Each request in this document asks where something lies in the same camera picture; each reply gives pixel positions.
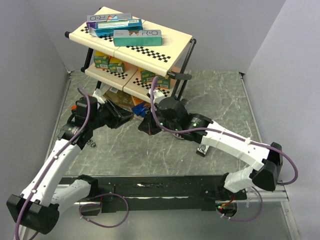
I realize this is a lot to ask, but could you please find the blue toothpaste box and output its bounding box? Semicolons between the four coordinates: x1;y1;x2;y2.
88;19;143;38

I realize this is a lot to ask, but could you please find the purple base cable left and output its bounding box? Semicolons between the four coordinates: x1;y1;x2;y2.
79;192;130;229

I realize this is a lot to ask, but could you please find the brown flat packet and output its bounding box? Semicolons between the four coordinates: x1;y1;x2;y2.
103;87;134;112

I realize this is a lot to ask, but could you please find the green carton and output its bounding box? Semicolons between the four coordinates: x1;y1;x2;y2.
93;51;110;69
156;75;171;89
108;57;125;73
139;68;156;83

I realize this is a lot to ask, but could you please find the panda keychain with keys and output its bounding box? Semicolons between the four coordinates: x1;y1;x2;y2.
87;139;97;148

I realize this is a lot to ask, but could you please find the black base frame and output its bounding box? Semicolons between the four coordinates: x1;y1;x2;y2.
61;174;251;213

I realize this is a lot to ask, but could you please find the blue snack bag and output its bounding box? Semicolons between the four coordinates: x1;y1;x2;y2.
132;102;148;118

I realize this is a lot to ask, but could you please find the teal R&O box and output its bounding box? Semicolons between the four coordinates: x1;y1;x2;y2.
113;29;163;47

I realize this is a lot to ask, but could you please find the green carton right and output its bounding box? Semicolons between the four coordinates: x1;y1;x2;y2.
156;75;171;89

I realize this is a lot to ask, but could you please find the green carton far left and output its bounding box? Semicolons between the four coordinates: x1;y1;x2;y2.
93;51;110;69

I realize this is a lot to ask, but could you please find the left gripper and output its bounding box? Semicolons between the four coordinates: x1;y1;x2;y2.
89;98;134;130

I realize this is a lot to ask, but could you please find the purple wavy sponge pad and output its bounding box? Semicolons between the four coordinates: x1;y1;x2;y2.
173;133;185;140

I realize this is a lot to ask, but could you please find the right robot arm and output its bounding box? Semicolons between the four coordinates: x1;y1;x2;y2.
138;97;283;199

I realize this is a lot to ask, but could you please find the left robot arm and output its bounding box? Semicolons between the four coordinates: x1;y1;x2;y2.
6;96;134;235

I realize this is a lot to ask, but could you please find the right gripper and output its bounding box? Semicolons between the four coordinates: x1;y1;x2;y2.
138;105;180;136

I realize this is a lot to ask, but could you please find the black R&O box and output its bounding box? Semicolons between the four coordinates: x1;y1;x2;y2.
196;143;209;157

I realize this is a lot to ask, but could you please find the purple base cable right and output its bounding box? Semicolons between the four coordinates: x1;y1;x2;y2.
216;187;264;224

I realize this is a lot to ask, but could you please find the purple R&O box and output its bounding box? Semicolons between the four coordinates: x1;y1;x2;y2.
86;13;132;28

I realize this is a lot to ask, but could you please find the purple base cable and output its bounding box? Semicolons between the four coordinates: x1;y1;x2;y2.
79;192;130;229
216;187;264;224

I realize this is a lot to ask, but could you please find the beige three-tier shelf rack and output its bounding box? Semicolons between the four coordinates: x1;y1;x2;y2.
64;20;197;102

